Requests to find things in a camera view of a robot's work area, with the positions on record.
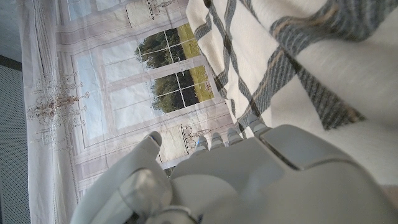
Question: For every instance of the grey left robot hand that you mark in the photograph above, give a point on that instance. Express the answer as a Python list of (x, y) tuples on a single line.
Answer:
[(248, 186)]

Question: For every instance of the cream plaid scarf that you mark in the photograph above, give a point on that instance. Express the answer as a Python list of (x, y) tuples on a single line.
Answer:
[(326, 77)]

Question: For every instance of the printed window backdrop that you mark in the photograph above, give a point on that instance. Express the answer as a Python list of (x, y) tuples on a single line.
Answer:
[(109, 93)]

